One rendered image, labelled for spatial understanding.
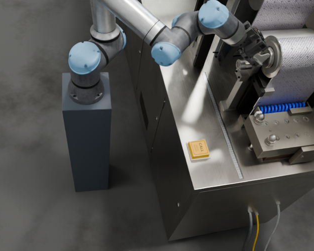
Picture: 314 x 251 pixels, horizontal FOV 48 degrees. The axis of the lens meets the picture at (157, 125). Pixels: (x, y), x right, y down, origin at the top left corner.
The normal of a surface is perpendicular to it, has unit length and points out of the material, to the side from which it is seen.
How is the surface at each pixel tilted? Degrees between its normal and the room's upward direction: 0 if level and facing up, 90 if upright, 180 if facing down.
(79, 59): 7
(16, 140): 0
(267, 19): 92
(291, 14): 92
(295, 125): 0
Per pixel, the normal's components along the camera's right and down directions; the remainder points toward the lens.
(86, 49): 0.07, -0.44
